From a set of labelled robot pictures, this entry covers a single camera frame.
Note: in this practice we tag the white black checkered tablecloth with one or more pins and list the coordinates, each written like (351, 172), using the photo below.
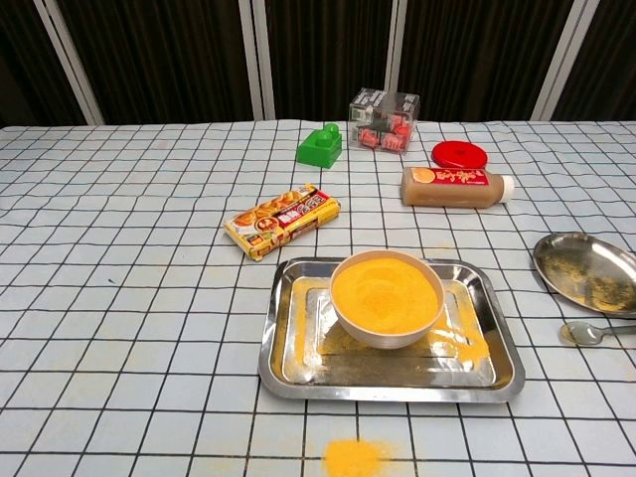
(124, 298)

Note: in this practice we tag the silver metal spoon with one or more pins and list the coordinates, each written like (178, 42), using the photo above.
(579, 333)

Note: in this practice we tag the brown drink bottle red label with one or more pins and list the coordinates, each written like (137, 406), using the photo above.
(447, 191)

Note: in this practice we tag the round stainless steel plate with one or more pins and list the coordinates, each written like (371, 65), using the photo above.
(581, 273)

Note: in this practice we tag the spilled yellow powder pile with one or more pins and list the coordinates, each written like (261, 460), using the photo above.
(353, 459)

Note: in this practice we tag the yellow snack food package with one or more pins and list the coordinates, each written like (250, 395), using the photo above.
(278, 223)

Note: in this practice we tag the green toy building block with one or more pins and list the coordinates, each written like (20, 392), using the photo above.
(318, 149)

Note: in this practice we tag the red round plastic disc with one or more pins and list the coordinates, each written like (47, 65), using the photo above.
(459, 155)

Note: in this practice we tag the white bowl of yellow powder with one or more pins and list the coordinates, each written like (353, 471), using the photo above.
(387, 298)

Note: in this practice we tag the rectangular stainless steel tray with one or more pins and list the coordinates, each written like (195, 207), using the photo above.
(397, 382)

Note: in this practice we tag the clear plastic box red items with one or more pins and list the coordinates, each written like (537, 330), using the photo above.
(382, 134)

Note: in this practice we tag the black folding screen white frames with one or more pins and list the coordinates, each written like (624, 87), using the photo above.
(174, 59)

